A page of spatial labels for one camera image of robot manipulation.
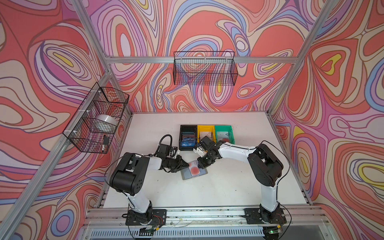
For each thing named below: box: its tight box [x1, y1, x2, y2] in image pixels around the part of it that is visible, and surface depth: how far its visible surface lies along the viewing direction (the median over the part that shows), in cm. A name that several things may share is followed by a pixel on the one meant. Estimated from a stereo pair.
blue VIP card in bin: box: [181, 137, 196, 147], surface depth 101 cm
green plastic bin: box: [214, 125, 235, 145], surface depth 104 cm
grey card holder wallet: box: [180, 166, 208, 180], surface depth 90 cm
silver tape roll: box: [95, 114, 118, 127], surface depth 73 cm
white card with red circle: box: [188, 160, 201, 177], surface depth 90 cm
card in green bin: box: [216, 131, 230, 143], surface depth 106 cm
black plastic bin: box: [179, 125, 198, 151], surface depth 102 cm
